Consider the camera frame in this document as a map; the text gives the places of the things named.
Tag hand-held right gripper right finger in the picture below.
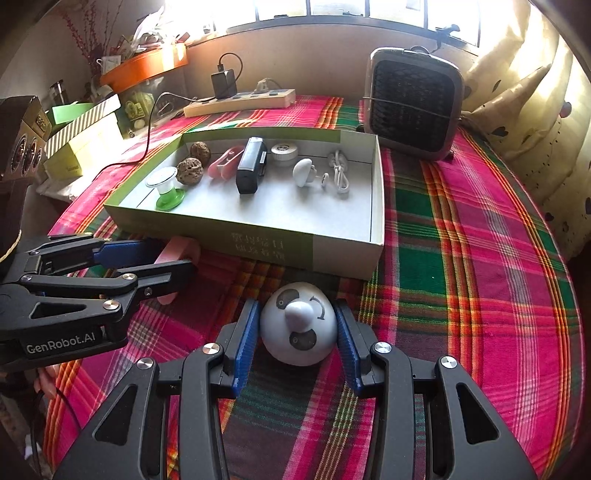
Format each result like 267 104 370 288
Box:
333 299 539 480

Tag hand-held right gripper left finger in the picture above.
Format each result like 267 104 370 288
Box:
53 299 262 480

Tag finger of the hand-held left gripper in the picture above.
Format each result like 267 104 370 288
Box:
21 261 195 330
21 234 160 274

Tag pink clip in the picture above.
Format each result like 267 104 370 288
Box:
154 236 201 305
207 145 245 181

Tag white dome panda toy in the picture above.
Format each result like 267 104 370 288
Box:
260 281 339 367

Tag black rectangular device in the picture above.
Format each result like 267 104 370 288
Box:
235 137 269 195

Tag green and white cardboard box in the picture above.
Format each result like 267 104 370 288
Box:
104 128 386 282

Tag white charging cable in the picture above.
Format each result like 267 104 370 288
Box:
327 150 351 195

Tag white round container clear lid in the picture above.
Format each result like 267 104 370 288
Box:
270 142 297 168

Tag white mushroom-shaped plug light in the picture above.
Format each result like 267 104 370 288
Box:
292 158 331 190

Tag person's left hand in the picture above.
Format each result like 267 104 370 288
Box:
34 364 63 398

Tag yellow-green cardboard box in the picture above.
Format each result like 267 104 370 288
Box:
45 113 125 178

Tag pink green plaid blanket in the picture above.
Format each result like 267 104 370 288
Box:
44 95 580 480

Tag green tin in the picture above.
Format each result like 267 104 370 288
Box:
121 90 155 134

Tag green box lid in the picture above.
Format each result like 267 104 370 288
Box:
48 102 95 125

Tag brown box with round windows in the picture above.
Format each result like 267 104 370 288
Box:
0 95 52 183

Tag beige power strip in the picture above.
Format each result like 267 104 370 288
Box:
184 89 296 118

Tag orange tray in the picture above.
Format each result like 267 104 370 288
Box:
100 44 189 93

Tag black charger adapter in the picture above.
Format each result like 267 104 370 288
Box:
211 69 237 99

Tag pile of papers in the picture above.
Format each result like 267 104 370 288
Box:
115 9 185 61

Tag red flower branches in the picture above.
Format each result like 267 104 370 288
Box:
62 2 121 77

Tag grey space heater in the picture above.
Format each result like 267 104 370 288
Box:
358 46 465 161

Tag cream heart print curtain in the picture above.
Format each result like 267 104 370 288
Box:
462 0 591 259

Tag black braided cable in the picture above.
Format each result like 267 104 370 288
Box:
28 388 84 462

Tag black power strip cable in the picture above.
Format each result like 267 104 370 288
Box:
97 91 188 185

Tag black charger cable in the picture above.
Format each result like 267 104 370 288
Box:
217 52 243 75

